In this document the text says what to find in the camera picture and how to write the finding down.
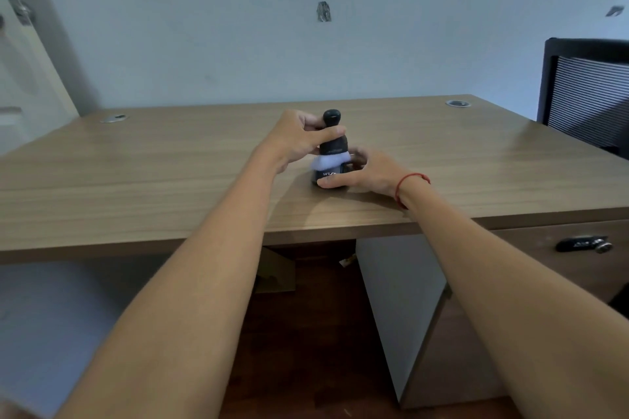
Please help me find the person's left hand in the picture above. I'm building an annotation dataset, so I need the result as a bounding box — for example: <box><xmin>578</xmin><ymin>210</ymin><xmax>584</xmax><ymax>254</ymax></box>
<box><xmin>259</xmin><ymin>109</ymin><xmax>348</xmax><ymax>175</ymax></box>

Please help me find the person's right hand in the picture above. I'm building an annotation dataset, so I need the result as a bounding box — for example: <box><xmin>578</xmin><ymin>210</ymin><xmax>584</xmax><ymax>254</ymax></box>
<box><xmin>317</xmin><ymin>148</ymin><xmax>408</xmax><ymax>197</ymax></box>

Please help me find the black brush base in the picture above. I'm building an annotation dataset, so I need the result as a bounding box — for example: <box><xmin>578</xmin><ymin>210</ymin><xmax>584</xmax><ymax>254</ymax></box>
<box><xmin>309</xmin><ymin>164</ymin><xmax>353</xmax><ymax>189</ymax></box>

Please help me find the black brush with white bristles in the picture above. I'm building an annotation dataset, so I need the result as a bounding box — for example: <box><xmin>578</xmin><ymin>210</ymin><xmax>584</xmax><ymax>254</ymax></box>
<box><xmin>311</xmin><ymin>109</ymin><xmax>351</xmax><ymax>175</ymax></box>

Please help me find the person's right forearm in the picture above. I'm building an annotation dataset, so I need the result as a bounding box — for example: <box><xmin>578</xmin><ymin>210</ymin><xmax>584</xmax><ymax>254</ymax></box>
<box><xmin>399</xmin><ymin>177</ymin><xmax>629</xmax><ymax>419</ymax></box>

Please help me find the person's left forearm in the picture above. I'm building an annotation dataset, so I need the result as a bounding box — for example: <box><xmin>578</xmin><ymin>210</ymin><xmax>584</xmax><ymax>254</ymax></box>
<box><xmin>53</xmin><ymin>144</ymin><xmax>287</xmax><ymax>419</ymax></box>

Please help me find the black key in drawer lock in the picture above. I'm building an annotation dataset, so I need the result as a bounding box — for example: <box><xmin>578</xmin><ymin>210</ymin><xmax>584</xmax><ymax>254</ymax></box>
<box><xmin>555</xmin><ymin>234</ymin><xmax>614</xmax><ymax>254</ymax></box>

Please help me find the black mesh office chair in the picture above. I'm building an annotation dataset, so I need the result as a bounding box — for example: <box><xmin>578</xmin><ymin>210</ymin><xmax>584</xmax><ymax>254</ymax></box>
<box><xmin>536</xmin><ymin>37</ymin><xmax>629</xmax><ymax>160</ymax></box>

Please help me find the white door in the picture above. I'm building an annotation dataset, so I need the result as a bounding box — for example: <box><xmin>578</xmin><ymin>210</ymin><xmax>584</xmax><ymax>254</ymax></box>
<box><xmin>0</xmin><ymin>0</ymin><xmax>82</xmax><ymax>157</ymax></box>

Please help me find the metal door latch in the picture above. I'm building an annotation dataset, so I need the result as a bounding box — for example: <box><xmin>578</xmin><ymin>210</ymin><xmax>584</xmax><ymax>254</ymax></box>
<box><xmin>7</xmin><ymin>0</ymin><xmax>36</xmax><ymax>27</ymax></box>

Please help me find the red string bracelet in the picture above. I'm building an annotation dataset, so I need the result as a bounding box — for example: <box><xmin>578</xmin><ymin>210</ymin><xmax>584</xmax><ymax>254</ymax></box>
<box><xmin>394</xmin><ymin>172</ymin><xmax>431</xmax><ymax>210</ymax></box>

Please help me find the wooden drawer pedestal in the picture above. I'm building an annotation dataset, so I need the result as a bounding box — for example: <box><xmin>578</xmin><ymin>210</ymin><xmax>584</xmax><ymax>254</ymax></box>
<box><xmin>355</xmin><ymin>219</ymin><xmax>629</xmax><ymax>410</ymax></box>

